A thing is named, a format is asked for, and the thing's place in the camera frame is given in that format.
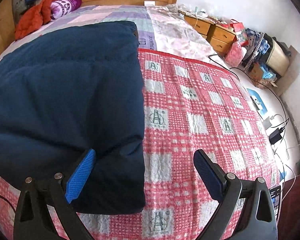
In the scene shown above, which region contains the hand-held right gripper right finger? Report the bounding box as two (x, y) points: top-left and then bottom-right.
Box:
(193, 149), (278, 240)

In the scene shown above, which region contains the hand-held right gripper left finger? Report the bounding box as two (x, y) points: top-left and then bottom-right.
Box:
(14, 149), (97, 240)

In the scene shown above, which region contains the navy blue padded jacket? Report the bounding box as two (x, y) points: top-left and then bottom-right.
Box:
(0, 21), (147, 215)

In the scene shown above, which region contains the red white checked blanket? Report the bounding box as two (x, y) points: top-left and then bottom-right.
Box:
(0, 49), (282, 240)

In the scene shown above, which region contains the black phone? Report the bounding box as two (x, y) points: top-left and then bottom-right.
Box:
(269, 184), (282, 222)

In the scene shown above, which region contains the black power adapter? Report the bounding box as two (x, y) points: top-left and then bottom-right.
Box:
(268, 127), (286, 145)

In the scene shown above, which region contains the white charger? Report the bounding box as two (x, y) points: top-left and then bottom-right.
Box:
(262, 115), (278, 128)

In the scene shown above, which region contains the blue and white packet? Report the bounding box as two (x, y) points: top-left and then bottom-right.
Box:
(247, 88), (268, 115)

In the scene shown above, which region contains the cardboard box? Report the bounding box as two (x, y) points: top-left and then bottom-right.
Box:
(247, 62), (278, 89)

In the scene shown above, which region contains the pink plastic bag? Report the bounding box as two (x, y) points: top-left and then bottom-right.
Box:
(224, 41), (246, 67)

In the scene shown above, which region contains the beige woven basket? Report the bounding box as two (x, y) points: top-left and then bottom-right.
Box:
(264, 37), (291, 78)

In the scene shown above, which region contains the wooden nightstand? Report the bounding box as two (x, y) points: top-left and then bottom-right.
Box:
(184, 14), (237, 57)

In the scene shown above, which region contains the purple pink patchwork bed sheet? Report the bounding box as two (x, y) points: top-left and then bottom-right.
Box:
(0, 4), (224, 62)

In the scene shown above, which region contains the red gift box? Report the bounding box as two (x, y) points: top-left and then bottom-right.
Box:
(229, 19), (245, 33)

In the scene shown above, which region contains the orange padded jacket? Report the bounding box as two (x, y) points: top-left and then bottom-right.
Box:
(14, 0), (61, 40)

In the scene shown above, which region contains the purple patterned pillow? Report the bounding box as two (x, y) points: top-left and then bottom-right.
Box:
(50, 0), (82, 20)

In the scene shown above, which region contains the wooden wardrobe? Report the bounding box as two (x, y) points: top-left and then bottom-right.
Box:
(0, 0), (18, 64)

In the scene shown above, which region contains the thin black cable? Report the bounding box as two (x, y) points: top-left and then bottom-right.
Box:
(0, 192), (17, 212)

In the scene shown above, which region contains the white cable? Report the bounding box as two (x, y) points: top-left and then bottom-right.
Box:
(271, 114), (297, 200)

